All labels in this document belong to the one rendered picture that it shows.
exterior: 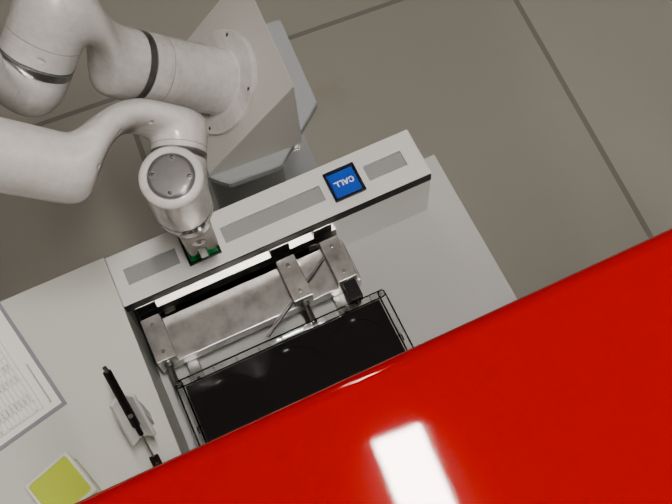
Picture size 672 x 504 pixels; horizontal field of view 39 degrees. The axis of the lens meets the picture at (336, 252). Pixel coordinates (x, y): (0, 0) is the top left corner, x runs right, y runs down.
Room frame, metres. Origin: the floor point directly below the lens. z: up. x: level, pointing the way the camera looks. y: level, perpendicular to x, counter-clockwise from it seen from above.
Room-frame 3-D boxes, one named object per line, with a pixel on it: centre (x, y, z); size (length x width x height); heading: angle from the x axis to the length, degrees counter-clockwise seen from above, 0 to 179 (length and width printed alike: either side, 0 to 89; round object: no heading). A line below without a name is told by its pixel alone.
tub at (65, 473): (0.26, 0.42, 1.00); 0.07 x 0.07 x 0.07; 37
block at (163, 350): (0.51, 0.30, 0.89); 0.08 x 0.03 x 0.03; 19
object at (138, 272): (0.69, 0.10, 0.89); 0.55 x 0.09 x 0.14; 109
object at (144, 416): (0.34, 0.31, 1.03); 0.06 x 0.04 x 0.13; 19
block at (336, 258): (0.62, 0.00, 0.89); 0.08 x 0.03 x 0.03; 19
